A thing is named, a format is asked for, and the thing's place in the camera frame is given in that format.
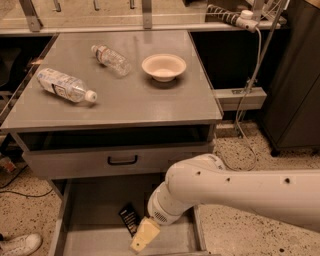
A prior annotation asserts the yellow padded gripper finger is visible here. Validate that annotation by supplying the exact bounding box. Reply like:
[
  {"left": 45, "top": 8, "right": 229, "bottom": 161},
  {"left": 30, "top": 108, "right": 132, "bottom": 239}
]
[{"left": 130, "top": 217, "right": 160, "bottom": 252}]

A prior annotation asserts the black rxbar chocolate wrapper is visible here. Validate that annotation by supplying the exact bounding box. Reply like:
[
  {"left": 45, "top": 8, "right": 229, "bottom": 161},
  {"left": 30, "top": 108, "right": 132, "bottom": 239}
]
[{"left": 118, "top": 203, "right": 141, "bottom": 236}]

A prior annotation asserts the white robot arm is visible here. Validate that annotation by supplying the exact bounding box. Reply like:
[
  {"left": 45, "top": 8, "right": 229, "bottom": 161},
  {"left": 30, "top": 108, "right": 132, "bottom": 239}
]
[{"left": 131, "top": 154, "right": 320, "bottom": 253}]

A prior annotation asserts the open grey middle drawer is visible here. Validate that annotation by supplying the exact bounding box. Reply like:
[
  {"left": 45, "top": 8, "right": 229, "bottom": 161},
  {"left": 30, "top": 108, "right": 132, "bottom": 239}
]
[{"left": 48, "top": 173, "right": 208, "bottom": 256}]

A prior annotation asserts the grey metal drawer cabinet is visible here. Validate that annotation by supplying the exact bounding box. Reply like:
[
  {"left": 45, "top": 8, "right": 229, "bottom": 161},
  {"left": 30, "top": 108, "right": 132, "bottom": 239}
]
[{"left": 0, "top": 29, "right": 224, "bottom": 256}]

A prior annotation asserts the grey top drawer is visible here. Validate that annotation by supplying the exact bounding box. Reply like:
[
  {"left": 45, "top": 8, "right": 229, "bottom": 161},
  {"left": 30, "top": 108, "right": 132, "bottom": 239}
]
[{"left": 23, "top": 142, "right": 214, "bottom": 180}]

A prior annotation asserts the white sneaker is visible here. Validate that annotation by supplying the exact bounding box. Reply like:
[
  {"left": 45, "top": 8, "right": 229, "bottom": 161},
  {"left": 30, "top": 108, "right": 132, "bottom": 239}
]
[{"left": 0, "top": 233, "right": 42, "bottom": 256}]

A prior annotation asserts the large labelled water bottle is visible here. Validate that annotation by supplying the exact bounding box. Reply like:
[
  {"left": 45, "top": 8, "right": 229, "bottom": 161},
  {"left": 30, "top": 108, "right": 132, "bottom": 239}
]
[{"left": 36, "top": 68, "right": 97, "bottom": 103}]

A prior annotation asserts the white paper bowl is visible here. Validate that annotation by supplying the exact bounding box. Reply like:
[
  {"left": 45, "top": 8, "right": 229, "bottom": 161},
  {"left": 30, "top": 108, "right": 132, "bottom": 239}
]
[{"left": 142, "top": 54, "right": 187, "bottom": 82}]

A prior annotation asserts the small clear water bottle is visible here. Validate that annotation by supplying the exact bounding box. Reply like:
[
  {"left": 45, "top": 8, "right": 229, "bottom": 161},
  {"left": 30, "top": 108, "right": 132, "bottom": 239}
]
[{"left": 91, "top": 45, "right": 131, "bottom": 77}]

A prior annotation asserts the dark cabinet on wheels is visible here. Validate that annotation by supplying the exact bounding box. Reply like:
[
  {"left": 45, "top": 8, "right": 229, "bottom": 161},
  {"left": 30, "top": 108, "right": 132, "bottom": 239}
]
[{"left": 258, "top": 0, "right": 320, "bottom": 156}]

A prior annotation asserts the white power strip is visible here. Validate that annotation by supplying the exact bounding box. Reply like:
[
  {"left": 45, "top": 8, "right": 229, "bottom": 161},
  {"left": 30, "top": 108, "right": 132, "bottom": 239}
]
[{"left": 207, "top": 4, "right": 258, "bottom": 33}]

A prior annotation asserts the black drawer handle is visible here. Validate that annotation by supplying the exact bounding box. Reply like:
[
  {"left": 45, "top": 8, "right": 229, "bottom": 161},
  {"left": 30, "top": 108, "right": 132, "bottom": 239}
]
[{"left": 107, "top": 155, "right": 138, "bottom": 166}]

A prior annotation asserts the black floor cable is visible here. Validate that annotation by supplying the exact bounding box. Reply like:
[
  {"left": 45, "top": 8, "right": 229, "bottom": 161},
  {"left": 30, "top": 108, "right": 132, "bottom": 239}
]
[{"left": 0, "top": 164, "right": 54, "bottom": 198}]

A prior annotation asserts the white power cable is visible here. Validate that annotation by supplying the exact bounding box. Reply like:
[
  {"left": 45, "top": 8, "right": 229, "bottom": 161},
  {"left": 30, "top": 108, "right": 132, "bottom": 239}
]
[{"left": 213, "top": 26, "right": 263, "bottom": 173}]

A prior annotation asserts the grey back shelf frame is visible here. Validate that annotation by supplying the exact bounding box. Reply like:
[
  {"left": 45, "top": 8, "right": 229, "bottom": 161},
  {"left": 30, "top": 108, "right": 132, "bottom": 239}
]
[{"left": 0, "top": 0, "right": 290, "bottom": 34}]

